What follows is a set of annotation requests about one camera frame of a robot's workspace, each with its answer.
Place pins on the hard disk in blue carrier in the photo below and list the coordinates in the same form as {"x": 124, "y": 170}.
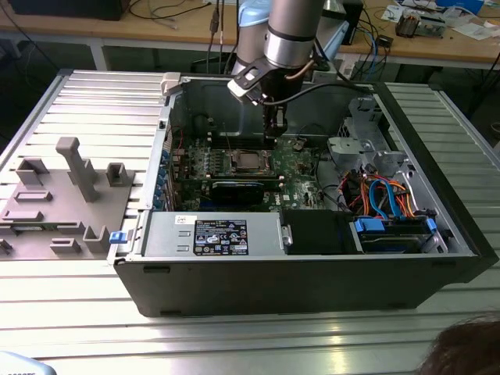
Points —
{"x": 390, "y": 242}

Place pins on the blue cardboard box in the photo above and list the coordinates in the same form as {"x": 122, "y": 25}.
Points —
{"x": 461, "y": 4}

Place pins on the small finned heat sink cooler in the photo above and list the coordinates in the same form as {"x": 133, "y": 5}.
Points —
{"x": 408, "y": 25}

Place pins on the small black box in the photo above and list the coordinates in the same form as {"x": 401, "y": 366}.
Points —
{"x": 384, "y": 41}

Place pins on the white printed leaflet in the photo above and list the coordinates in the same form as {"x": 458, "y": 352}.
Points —
{"x": 392, "y": 13}

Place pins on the black graphics card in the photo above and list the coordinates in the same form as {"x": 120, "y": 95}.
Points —
{"x": 238, "y": 192}

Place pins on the blue case latch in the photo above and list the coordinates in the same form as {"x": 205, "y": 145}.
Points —
{"x": 117, "y": 237}

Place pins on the white barcode tag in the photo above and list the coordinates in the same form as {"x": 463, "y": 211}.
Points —
{"x": 345, "y": 71}

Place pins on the thin metal locking lever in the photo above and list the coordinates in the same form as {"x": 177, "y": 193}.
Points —
{"x": 229, "y": 138}

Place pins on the black upright box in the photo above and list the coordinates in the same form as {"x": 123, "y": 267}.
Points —
{"x": 356, "y": 23}

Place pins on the black drive bay cover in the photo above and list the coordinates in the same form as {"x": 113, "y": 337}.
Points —
{"x": 312, "y": 232}

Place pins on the black equipment box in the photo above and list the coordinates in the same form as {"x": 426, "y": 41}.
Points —
{"x": 66, "y": 9}

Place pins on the grey power supply with label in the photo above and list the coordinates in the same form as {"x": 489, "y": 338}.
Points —
{"x": 164, "y": 234}

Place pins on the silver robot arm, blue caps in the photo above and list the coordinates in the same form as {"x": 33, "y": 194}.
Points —
{"x": 291, "y": 31}

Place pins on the wooden desk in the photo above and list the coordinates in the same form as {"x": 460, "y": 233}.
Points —
{"x": 117, "y": 29}

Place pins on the CPU socket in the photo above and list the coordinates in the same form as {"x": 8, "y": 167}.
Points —
{"x": 252, "y": 172}

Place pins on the green motherboard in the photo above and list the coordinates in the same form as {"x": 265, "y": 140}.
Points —
{"x": 298, "y": 183}

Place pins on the white paper sheets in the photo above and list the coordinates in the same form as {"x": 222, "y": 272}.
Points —
{"x": 472, "y": 30}

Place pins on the black and grey PC case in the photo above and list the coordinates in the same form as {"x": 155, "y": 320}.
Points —
{"x": 273, "y": 289}

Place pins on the grey electronic module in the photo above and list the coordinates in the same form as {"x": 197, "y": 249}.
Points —
{"x": 431, "y": 25}

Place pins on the person's brown-haired head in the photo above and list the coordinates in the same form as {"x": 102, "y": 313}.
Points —
{"x": 468, "y": 347}

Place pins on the white wrist camera, black bracket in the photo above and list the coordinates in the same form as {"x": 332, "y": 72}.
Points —
{"x": 242, "y": 90}

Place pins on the silver metal disk bay cage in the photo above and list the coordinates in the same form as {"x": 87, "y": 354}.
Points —
{"x": 363, "y": 117}

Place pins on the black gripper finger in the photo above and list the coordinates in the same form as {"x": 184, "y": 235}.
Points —
{"x": 273, "y": 131}

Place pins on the silver CPU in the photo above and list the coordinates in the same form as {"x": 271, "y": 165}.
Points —
{"x": 249, "y": 161}

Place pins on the pale grey device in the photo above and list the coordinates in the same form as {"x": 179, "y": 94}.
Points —
{"x": 19, "y": 365}

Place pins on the grey parts rack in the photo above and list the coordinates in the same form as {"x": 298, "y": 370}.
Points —
{"x": 58, "y": 218}

